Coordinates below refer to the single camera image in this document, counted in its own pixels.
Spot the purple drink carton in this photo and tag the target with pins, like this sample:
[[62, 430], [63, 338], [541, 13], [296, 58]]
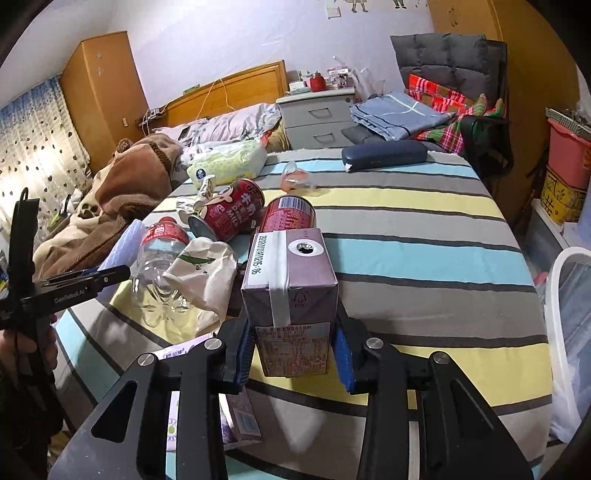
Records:
[[288, 286]]

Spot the power strip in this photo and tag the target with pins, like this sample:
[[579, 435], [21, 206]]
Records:
[[152, 115]]

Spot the dotted blue curtain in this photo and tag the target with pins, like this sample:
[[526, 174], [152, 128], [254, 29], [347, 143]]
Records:
[[37, 147]]

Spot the white trash basket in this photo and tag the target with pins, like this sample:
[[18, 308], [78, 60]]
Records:
[[556, 295]]

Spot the red cup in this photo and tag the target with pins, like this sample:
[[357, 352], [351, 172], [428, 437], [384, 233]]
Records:
[[317, 83]]

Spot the small purple carton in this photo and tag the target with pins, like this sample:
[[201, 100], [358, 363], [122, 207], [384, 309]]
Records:
[[242, 415]]

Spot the black chair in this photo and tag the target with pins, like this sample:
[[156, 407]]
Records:
[[489, 138]]

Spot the small wooden wardrobe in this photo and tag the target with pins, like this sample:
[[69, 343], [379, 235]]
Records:
[[101, 87]]

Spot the person's left hand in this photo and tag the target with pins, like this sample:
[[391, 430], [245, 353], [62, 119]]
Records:
[[51, 341]]

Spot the crumpled silver wrapper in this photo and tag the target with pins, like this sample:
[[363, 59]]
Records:
[[198, 198]]

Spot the red plaid blanket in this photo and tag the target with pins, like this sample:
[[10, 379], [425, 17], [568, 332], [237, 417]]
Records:
[[438, 94]]

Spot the pink storage bin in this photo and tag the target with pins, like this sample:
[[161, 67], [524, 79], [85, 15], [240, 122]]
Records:
[[570, 152]]

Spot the yellow pillow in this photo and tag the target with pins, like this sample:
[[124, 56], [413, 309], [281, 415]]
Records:
[[277, 141]]

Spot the striped bed sheet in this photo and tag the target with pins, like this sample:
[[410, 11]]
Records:
[[415, 258]]

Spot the clear storage box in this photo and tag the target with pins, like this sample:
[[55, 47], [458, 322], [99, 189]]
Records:
[[545, 240]]

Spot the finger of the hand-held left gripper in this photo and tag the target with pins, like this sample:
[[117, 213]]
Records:
[[106, 277]]

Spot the grey nightstand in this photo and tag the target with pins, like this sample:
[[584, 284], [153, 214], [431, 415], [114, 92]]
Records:
[[318, 120]]

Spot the grey quilt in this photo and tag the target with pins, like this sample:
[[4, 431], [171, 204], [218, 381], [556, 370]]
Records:
[[231, 122]]

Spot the red cartoon milk can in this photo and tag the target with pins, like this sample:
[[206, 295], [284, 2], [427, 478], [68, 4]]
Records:
[[233, 207]]

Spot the tall wooden wardrobe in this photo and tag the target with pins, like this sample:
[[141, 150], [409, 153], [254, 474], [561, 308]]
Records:
[[531, 92]]

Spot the green tissue pack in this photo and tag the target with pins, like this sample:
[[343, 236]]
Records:
[[226, 161]]

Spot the yellow patterned box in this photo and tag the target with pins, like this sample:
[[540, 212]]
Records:
[[561, 198]]

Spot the clear plastic bottle red label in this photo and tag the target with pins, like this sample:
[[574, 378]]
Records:
[[157, 258]]

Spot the cartoon wall sticker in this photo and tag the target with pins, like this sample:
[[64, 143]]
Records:
[[360, 7]]

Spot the crumpled white leaf-print bag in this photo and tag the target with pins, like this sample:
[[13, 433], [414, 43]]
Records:
[[205, 277]]

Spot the light blue cloth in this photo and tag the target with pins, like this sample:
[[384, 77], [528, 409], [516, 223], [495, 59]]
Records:
[[120, 249]]

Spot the folded blue cloth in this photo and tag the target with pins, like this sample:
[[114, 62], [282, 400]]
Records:
[[392, 113]]

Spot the dark blue glasses case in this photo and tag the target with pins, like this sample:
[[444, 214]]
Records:
[[383, 156]]

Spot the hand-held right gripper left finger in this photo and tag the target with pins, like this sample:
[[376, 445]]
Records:
[[240, 357]]

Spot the clear plastic wrapper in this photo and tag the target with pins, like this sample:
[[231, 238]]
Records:
[[298, 180]]

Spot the brown blanket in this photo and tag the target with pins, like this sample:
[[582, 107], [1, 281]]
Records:
[[124, 184]]

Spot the grey cushioned chair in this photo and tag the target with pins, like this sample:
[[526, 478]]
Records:
[[438, 55]]

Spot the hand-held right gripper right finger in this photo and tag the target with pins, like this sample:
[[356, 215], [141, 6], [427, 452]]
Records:
[[344, 364]]

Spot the wooden headboard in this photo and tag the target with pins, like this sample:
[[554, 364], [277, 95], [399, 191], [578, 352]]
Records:
[[249, 81]]

